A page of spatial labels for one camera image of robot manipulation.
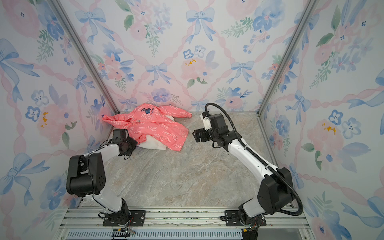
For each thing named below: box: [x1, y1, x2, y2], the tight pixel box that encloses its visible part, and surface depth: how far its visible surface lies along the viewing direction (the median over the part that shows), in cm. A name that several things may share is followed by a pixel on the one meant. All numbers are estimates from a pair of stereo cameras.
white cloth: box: [136, 134, 167, 150], surface depth 100 cm
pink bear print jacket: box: [102, 103, 193, 152], surface depth 106 cm
